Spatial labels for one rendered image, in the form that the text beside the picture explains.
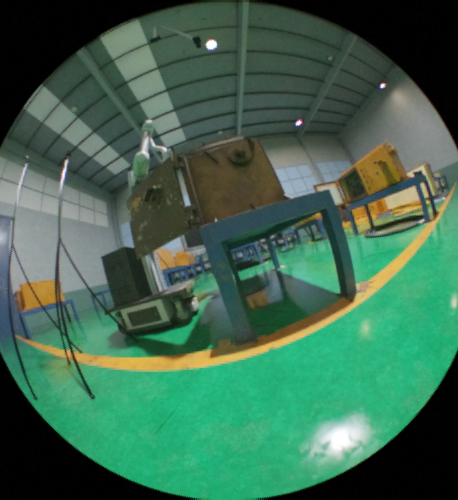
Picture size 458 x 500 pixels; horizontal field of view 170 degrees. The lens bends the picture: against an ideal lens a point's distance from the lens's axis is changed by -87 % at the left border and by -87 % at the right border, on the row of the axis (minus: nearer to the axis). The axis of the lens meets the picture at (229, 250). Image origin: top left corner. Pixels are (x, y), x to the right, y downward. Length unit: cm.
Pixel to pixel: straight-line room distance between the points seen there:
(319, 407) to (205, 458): 32
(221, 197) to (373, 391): 115
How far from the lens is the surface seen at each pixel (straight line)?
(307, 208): 85
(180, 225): 93
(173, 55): 877
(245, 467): 48
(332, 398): 53
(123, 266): 156
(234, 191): 102
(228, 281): 73
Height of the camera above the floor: 46
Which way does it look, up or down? 2 degrees up
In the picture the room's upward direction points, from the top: 18 degrees counter-clockwise
